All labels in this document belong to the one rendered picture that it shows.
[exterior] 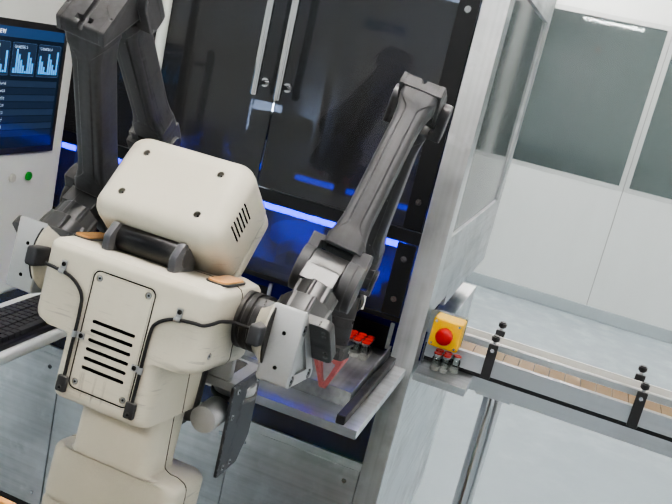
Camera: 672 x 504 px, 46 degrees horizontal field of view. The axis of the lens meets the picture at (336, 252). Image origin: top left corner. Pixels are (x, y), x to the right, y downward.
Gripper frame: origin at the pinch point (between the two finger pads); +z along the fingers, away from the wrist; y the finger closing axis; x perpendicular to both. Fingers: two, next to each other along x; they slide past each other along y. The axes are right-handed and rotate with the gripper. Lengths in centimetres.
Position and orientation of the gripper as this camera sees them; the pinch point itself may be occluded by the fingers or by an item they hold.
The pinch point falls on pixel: (323, 383)
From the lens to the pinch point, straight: 167.5
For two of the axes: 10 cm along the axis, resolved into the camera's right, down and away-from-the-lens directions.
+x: -9.3, -2.7, 2.5
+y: 2.6, -0.1, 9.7
